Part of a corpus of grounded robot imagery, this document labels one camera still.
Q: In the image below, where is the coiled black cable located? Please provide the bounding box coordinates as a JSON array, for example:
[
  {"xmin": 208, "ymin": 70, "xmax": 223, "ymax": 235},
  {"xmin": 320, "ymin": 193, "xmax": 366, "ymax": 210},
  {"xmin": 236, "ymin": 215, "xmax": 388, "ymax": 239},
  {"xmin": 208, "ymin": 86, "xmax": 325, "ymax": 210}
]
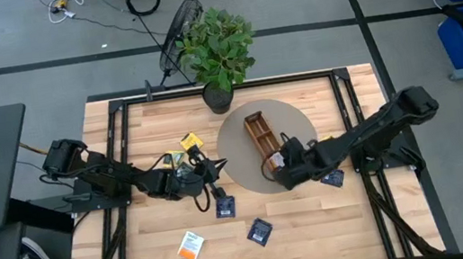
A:
[{"xmin": 124, "ymin": 0, "xmax": 164, "ymax": 19}]

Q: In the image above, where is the black floor fan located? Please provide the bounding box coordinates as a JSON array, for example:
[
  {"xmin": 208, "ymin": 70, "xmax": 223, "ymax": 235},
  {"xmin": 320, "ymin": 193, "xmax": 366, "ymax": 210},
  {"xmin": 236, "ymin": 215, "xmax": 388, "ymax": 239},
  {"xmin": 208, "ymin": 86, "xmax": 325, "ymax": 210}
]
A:
[{"xmin": 148, "ymin": 0, "xmax": 215, "ymax": 88}]

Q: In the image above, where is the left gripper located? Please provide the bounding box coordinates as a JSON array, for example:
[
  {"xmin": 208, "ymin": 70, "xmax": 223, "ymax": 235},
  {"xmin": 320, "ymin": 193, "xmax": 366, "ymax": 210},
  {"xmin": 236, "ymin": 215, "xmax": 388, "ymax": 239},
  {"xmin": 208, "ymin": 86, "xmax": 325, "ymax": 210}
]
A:
[{"xmin": 183, "ymin": 140, "xmax": 234, "ymax": 203}]

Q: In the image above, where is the round grey mat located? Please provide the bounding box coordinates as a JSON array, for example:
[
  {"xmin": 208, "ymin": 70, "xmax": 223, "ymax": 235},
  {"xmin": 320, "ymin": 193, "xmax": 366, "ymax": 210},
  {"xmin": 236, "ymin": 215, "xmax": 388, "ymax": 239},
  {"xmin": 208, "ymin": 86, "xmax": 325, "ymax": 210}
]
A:
[{"xmin": 210, "ymin": 92, "xmax": 325, "ymax": 201}]

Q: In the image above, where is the green plant in black pot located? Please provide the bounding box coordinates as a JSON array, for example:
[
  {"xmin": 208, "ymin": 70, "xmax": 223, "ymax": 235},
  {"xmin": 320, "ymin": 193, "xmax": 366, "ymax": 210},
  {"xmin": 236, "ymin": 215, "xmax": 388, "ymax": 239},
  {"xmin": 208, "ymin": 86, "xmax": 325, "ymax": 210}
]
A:
[{"xmin": 172, "ymin": 2, "xmax": 265, "ymax": 120}]

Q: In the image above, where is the white yellow cable bundle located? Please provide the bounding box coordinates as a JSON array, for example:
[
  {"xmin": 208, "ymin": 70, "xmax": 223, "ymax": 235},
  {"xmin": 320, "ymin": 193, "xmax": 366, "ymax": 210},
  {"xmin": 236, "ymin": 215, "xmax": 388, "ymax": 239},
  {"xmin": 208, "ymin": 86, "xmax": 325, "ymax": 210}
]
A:
[{"xmin": 35, "ymin": 0, "xmax": 99, "ymax": 26}]

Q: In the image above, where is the wooden tea organizer box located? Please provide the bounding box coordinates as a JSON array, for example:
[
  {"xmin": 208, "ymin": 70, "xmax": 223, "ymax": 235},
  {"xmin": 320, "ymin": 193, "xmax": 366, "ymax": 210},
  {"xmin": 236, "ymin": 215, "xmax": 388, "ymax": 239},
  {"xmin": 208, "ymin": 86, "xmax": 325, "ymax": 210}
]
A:
[{"xmin": 241, "ymin": 108, "xmax": 287, "ymax": 178}]

